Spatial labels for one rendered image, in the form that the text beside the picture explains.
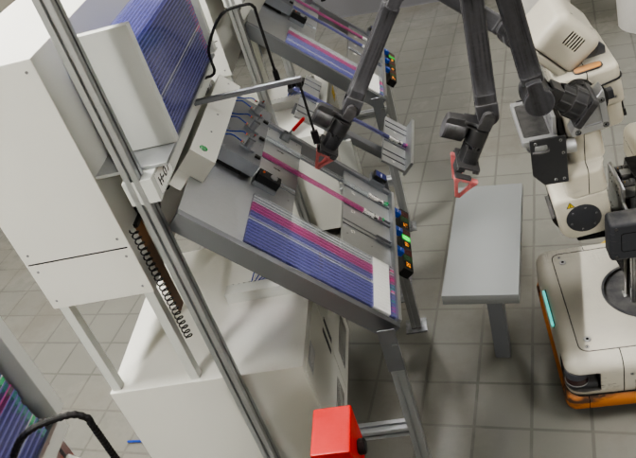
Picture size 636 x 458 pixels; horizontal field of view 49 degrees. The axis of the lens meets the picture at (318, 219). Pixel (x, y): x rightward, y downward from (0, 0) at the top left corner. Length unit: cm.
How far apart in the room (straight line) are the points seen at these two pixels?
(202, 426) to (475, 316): 126
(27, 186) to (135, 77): 40
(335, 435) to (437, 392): 109
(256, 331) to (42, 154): 92
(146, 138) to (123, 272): 39
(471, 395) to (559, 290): 51
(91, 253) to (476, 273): 120
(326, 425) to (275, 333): 59
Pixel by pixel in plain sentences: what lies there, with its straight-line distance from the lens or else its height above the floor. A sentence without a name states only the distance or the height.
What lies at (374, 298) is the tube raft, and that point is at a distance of 204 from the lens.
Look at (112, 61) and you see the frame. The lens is 178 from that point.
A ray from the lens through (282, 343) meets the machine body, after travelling 225.
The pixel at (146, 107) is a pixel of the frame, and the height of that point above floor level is 150.
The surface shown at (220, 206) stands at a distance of 195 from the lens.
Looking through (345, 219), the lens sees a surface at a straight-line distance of 226.
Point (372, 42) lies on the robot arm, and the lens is 222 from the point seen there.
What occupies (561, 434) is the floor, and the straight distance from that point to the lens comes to 264.
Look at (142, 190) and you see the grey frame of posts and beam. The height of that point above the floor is 135.
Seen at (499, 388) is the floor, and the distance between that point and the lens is 278.
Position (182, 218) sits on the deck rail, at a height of 123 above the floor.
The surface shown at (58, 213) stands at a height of 131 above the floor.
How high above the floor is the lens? 214
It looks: 34 degrees down
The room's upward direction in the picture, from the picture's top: 18 degrees counter-clockwise
